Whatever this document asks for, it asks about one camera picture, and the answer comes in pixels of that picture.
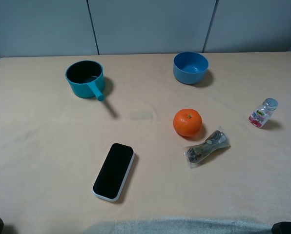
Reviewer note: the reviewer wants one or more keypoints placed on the small clear candy bottle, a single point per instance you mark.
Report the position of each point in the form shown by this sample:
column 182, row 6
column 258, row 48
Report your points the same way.
column 262, row 113

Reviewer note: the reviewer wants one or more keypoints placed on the blue plastic bowl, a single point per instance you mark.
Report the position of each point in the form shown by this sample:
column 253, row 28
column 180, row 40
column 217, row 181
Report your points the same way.
column 189, row 67

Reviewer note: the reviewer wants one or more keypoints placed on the clear snack packet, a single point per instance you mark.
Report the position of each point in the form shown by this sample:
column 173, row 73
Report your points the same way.
column 197, row 153

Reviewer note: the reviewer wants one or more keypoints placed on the teal saucepan with handle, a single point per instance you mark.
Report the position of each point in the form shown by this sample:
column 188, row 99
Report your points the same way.
column 86, row 79

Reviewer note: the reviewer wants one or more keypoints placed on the grey cloth at table edge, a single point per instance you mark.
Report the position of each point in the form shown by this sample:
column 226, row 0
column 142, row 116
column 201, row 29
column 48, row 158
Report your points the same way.
column 181, row 225

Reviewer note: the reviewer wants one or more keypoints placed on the orange mandarin fruit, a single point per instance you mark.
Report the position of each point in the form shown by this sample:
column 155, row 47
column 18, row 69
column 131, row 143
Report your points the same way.
column 187, row 122

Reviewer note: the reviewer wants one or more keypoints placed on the black object bottom right corner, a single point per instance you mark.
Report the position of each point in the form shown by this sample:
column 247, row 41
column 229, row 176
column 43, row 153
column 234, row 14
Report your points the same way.
column 281, row 228

